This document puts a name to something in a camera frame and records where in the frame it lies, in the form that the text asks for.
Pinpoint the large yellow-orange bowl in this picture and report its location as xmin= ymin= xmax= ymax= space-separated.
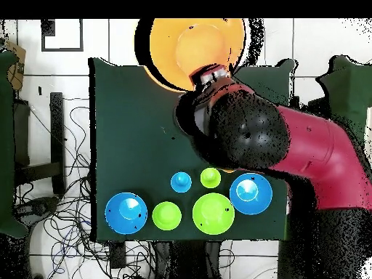
xmin=148 ymin=18 xmax=247 ymax=93

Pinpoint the green plastic cup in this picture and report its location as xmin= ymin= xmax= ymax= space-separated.
xmin=199 ymin=167 xmax=222 ymax=189

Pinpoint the dark green tablecloth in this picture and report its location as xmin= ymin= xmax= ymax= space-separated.
xmin=88 ymin=57 xmax=299 ymax=243

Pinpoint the blue plastic cup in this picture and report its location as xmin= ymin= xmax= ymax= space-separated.
xmin=170 ymin=171 xmax=193 ymax=194

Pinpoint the blue plastic bowl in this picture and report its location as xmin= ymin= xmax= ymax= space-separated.
xmin=229 ymin=172 xmax=273 ymax=216
xmin=105 ymin=192 xmax=148 ymax=235

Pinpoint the green cloth side table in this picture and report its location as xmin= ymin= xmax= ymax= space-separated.
xmin=0 ymin=49 xmax=29 ymax=240
xmin=315 ymin=54 xmax=372 ymax=140

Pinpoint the large green bowl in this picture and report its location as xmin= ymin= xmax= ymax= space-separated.
xmin=192 ymin=192 xmax=235 ymax=235

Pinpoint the small green bowl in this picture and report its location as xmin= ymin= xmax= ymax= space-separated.
xmin=151 ymin=201 xmax=183 ymax=231

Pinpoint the cardboard box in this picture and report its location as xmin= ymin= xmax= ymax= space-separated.
xmin=6 ymin=42 xmax=27 ymax=92

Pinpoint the dark grey stand foot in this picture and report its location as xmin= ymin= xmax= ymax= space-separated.
xmin=14 ymin=195 xmax=60 ymax=227

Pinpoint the black metal frame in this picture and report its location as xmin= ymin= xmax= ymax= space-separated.
xmin=13 ymin=92 xmax=66 ymax=195

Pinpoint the tangle of black cables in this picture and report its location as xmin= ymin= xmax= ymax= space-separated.
xmin=14 ymin=98 xmax=155 ymax=279

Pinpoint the black floor frame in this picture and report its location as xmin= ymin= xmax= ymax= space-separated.
xmin=40 ymin=18 xmax=84 ymax=52

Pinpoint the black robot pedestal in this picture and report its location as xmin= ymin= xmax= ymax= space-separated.
xmin=153 ymin=240 xmax=222 ymax=279

